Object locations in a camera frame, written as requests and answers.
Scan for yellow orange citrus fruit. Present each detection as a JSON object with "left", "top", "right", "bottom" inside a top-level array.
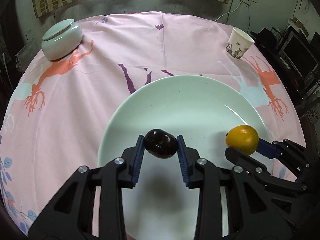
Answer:
[{"left": 225, "top": 125, "right": 259, "bottom": 155}]

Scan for white paper cup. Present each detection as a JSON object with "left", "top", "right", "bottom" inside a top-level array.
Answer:
[{"left": 226, "top": 27, "right": 254, "bottom": 60}]

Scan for small dark purple plum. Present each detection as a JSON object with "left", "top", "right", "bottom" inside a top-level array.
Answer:
[{"left": 143, "top": 129, "right": 178, "bottom": 159}]

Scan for white power cable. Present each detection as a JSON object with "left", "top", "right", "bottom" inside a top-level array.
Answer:
[{"left": 214, "top": 0, "right": 245, "bottom": 23}]

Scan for large white plate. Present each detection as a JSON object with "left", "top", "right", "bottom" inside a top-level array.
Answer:
[{"left": 98, "top": 75, "right": 270, "bottom": 239}]

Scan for pink patterned tablecloth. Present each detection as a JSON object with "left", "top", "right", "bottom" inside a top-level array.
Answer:
[{"left": 1, "top": 12, "right": 305, "bottom": 235}]

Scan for celadon lidded jar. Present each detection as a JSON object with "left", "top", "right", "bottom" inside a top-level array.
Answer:
[{"left": 41, "top": 19, "right": 83, "bottom": 61}]

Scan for black computer monitor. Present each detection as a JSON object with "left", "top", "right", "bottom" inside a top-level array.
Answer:
[{"left": 279, "top": 32, "right": 318, "bottom": 79}]

